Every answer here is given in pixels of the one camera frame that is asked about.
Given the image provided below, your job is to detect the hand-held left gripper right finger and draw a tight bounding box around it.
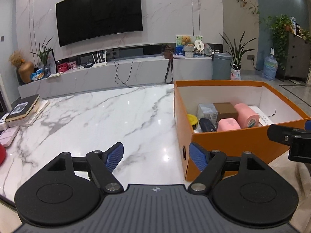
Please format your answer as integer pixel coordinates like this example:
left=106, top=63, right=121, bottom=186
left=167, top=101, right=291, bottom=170
left=187, top=142, right=278, bottom=192

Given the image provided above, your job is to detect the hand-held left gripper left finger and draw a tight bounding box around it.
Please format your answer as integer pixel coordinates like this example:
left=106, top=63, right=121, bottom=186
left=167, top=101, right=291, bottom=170
left=34, top=142, right=124, bottom=194

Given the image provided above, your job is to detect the long white box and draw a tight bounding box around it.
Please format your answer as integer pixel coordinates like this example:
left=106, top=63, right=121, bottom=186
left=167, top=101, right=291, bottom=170
left=249, top=105, right=270, bottom=127

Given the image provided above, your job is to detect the dark blue case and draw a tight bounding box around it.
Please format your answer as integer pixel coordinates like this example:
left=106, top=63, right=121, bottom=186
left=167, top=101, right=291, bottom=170
left=199, top=118, right=217, bottom=133

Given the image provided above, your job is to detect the orange cardboard box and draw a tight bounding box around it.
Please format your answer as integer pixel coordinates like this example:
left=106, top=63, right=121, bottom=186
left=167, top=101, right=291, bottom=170
left=173, top=79, right=311, bottom=181

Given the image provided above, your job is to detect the pink cylinder roll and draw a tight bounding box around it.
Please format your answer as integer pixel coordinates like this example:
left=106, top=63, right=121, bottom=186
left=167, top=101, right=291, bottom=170
left=234, top=103, right=260, bottom=129

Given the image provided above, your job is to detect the yellow lid container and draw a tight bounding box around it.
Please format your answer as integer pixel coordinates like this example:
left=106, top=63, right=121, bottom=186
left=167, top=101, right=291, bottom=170
left=187, top=114, right=199, bottom=130

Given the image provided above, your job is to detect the pink square case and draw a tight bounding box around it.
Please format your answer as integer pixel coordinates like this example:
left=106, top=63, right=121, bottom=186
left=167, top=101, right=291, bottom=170
left=217, top=117, right=241, bottom=132

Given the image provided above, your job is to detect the clear plastic box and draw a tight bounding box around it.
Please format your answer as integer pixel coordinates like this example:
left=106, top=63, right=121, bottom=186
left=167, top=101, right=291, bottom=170
left=197, top=103, right=218, bottom=127

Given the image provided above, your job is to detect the small brown cardboard box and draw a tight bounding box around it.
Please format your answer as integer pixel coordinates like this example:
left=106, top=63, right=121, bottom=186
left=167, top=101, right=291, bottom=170
left=213, top=102, right=238, bottom=122

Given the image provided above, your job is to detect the blue water jug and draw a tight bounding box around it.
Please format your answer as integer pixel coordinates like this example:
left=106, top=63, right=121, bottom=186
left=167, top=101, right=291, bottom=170
left=263, top=48, right=278, bottom=81

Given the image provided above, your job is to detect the dark grey cabinet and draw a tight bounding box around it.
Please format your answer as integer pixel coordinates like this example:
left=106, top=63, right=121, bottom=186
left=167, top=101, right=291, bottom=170
left=284, top=32, right=311, bottom=83

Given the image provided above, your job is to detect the pink white woven bag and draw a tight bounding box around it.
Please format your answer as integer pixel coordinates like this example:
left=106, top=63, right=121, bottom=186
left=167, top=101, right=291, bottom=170
left=230, top=64, right=242, bottom=81

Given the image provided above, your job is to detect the marble television console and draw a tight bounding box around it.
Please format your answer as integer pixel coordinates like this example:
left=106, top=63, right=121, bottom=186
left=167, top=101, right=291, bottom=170
left=17, top=55, right=220, bottom=100

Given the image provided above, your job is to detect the grey trash bin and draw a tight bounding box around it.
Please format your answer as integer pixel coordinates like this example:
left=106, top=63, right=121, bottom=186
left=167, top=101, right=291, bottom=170
left=212, top=52, right=233, bottom=80

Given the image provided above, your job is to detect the tall potted leaf plant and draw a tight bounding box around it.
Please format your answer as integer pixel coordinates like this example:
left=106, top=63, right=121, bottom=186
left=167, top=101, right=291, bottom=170
left=219, top=31, right=257, bottom=71

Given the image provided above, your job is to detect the white router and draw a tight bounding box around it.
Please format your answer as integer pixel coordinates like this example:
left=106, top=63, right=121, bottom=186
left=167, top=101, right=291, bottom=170
left=91, top=51, right=108, bottom=68

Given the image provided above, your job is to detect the row of small bottles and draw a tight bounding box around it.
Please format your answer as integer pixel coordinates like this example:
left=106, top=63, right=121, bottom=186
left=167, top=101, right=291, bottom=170
left=290, top=17, right=311, bottom=41

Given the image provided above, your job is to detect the bushy green potted plant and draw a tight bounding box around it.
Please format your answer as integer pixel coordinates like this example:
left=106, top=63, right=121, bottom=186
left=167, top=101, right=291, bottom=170
left=266, top=15, right=293, bottom=70

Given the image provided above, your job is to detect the white ribbed pot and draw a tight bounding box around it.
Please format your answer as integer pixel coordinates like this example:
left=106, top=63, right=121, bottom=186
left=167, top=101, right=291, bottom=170
left=183, top=45, right=195, bottom=58

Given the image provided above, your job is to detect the grey soundbar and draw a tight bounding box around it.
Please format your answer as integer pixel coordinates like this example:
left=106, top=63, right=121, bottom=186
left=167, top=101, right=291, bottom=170
left=120, top=47, right=144, bottom=58

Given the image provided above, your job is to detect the black hardcover book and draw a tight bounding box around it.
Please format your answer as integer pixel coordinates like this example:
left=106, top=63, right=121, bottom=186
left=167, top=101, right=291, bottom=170
left=5, top=94, right=41, bottom=122

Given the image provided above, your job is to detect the pink pencil case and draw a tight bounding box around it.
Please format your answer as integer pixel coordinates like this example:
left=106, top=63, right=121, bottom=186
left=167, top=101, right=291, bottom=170
left=0, top=125, right=20, bottom=147

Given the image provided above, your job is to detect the blue snack bag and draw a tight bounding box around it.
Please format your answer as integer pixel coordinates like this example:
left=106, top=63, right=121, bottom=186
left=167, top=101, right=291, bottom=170
left=30, top=68, right=47, bottom=81

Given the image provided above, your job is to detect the white round hand fan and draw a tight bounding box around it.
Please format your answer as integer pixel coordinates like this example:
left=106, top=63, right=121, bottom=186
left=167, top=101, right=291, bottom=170
left=194, top=39, right=204, bottom=55

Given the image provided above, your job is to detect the red cup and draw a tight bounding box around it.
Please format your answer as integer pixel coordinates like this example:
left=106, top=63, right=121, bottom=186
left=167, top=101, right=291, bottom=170
left=0, top=143, right=7, bottom=167

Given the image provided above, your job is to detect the green printed picture board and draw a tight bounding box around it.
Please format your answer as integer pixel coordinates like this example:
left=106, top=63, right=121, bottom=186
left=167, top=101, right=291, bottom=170
left=176, top=35, right=203, bottom=47

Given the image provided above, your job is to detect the golden vase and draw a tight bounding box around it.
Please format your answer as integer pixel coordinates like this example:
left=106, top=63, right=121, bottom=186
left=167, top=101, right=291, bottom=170
left=18, top=61, right=35, bottom=83

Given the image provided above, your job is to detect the small potted grass plant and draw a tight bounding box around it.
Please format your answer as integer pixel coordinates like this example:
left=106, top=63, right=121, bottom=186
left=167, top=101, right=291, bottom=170
left=31, top=36, right=54, bottom=70

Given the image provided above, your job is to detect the dried flower bunch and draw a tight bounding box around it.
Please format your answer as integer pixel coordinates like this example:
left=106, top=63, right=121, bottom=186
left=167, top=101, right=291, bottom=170
left=9, top=51, right=25, bottom=67

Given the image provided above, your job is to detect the black cable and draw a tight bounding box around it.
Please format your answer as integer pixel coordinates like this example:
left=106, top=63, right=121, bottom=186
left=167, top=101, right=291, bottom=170
left=113, top=58, right=134, bottom=87

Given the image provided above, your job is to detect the black wall television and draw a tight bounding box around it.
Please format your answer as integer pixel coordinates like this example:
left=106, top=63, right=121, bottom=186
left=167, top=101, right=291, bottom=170
left=56, top=0, right=143, bottom=47

